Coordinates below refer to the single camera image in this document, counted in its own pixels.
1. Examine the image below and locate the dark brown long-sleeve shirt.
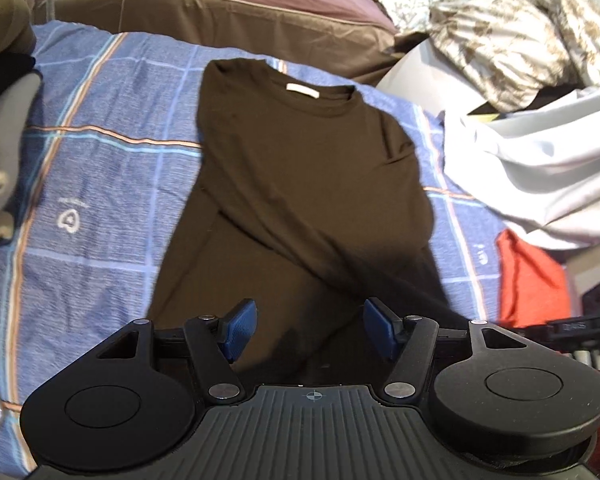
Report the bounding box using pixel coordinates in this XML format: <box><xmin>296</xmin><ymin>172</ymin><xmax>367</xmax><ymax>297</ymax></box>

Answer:
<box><xmin>149</xmin><ymin>58</ymin><xmax>467</xmax><ymax>387</ymax></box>

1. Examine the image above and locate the orange red garment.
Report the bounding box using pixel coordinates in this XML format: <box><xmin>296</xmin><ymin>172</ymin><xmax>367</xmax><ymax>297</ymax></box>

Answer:
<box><xmin>496</xmin><ymin>230</ymin><xmax>571</xmax><ymax>328</ymax></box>

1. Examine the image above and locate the white crumpled duvet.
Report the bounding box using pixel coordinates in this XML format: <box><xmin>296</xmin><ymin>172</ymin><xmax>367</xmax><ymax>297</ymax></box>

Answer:
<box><xmin>377</xmin><ymin>41</ymin><xmax>600</xmax><ymax>249</ymax></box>

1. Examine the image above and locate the blue plaid bed sheet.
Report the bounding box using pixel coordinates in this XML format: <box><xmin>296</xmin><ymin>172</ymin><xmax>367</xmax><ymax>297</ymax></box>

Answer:
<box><xmin>0</xmin><ymin>20</ymin><xmax>508</xmax><ymax>476</ymax></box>

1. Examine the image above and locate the beige patterned blanket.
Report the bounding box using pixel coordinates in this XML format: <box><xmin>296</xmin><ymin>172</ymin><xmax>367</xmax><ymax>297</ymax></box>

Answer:
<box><xmin>375</xmin><ymin>0</ymin><xmax>600</xmax><ymax>113</ymax></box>

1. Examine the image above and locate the brown and mauve mattress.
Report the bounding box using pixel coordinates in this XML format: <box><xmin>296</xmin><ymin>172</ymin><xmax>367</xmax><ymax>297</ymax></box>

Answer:
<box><xmin>54</xmin><ymin>0</ymin><xmax>426</xmax><ymax>84</ymax></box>

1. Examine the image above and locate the grey and black garment pile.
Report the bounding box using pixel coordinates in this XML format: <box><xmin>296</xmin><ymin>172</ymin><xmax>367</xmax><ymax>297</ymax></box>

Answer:
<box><xmin>0</xmin><ymin>52</ymin><xmax>42</xmax><ymax>240</ymax></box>

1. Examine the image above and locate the olive green garment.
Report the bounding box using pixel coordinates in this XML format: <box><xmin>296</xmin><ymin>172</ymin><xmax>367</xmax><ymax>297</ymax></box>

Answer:
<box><xmin>0</xmin><ymin>0</ymin><xmax>36</xmax><ymax>54</ymax></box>

